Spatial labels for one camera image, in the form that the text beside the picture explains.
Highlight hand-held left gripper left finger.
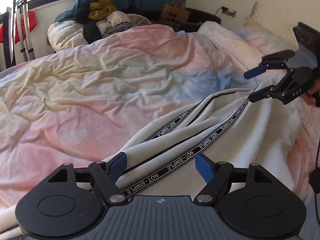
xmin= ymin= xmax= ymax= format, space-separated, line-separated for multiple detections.
xmin=47 ymin=152 xmax=128 ymax=205

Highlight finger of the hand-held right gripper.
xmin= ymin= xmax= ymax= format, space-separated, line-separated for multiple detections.
xmin=244 ymin=50 xmax=296 ymax=80
xmin=249 ymin=67 xmax=297 ymax=105

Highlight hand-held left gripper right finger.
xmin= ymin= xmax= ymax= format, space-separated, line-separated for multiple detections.
xmin=195 ymin=153 xmax=273 ymax=203

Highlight white pants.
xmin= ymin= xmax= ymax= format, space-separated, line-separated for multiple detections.
xmin=104 ymin=87 xmax=310 ymax=198

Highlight person's right hand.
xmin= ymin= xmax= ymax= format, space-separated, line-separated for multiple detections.
xmin=303 ymin=79 xmax=320 ymax=106

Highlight pastel pillow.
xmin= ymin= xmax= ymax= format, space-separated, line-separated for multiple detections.
xmin=237 ymin=27 xmax=297 ymax=55

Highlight cream textured headboard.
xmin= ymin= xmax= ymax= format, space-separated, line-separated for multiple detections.
xmin=244 ymin=1 xmax=302 ymax=49

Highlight black padded chair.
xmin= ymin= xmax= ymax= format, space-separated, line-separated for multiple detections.
xmin=175 ymin=7 xmax=222 ymax=32

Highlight pastel duvet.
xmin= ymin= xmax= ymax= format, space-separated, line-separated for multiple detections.
xmin=0 ymin=21 xmax=320 ymax=214

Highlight brown paper bag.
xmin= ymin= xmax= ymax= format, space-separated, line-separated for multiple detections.
xmin=160 ymin=0 xmax=192 ymax=26

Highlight grey garment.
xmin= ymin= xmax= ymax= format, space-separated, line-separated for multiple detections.
xmin=125 ymin=12 xmax=160 ymax=27

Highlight dark garment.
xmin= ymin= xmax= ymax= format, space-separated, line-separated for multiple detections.
xmin=75 ymin=5 xmax=105 ymax=43

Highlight white quilt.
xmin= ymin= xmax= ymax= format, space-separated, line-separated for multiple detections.
xmin=47 ymin=21 xmax=88 ymax=52

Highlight white shirt purple print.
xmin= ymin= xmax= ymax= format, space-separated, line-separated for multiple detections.
xmin=96 ymin=11 xmax=132 ymax=35

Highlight mustard yellow garment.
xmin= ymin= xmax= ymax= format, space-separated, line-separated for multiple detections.
xmin=88 ymin=0 xmax=117 ymax=20

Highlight garment steamer stand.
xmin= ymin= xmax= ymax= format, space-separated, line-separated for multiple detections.
xmin=0 ymin=0 xmax=37 ymax=68

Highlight red garment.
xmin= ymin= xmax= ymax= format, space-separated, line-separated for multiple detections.
xmin=0 ymin=11 xmax=37 ymax=43

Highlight wall charger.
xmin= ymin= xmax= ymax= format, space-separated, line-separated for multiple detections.
xmin=215 ymin=6 xmax=237 ymax=17

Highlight black cable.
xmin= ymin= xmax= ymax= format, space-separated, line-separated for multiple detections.
xmin=309 ymin=120 xmax=320 ymax=195

